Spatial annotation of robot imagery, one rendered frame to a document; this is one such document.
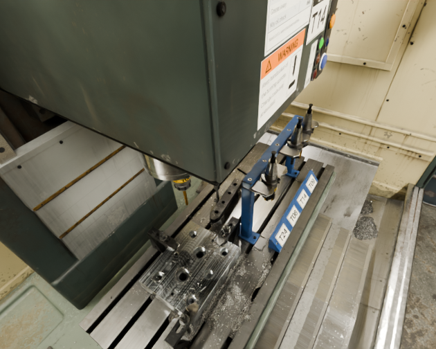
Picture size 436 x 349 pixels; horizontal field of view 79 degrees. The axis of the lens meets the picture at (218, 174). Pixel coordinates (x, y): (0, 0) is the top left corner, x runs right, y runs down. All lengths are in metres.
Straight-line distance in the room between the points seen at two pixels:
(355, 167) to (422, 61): 0.58
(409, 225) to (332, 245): 0.35
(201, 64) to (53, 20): 0.23
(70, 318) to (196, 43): 1.35
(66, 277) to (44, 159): 0.53
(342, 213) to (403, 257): 0.33
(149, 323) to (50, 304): 0.69
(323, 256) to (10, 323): 1.46
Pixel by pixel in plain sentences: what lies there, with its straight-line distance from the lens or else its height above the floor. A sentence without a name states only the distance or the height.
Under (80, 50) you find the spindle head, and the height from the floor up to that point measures 1.74.
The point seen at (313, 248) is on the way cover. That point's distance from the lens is 1.32.
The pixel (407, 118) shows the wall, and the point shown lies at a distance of 1.50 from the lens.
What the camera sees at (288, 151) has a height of 1.22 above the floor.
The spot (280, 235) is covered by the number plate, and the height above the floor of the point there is 0.94.
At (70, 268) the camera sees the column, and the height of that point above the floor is 0.88.
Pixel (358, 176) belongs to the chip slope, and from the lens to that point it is 1.62.
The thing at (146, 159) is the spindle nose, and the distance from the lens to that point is 0.55.
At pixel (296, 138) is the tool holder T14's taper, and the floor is 1.25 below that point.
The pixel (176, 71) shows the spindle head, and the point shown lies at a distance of 0.30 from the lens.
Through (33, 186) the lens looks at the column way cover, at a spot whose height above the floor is 1.31.
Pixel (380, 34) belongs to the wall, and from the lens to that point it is 1.38.
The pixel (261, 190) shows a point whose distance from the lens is 0.86.
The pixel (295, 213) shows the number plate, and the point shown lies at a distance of 1.18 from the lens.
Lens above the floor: 1.85
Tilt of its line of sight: 44 degrees down
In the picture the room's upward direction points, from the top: 4 degrees counter-clockwise
